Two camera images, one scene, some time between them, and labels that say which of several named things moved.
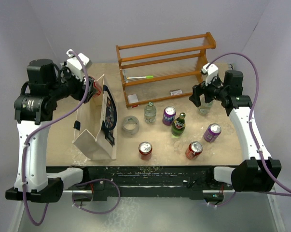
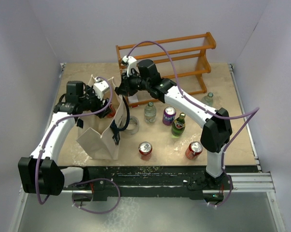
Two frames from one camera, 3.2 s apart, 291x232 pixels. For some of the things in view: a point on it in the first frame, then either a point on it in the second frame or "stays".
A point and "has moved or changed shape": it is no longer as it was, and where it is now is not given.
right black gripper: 202,88 → 126,89
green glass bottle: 178,125 stays
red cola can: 193,150 stays
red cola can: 97,88 has moved or changed shape
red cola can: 145,149 stays
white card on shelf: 132,98 stays
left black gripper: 79,82 → 99,102
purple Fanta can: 169,115 stays
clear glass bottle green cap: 150,113 stays
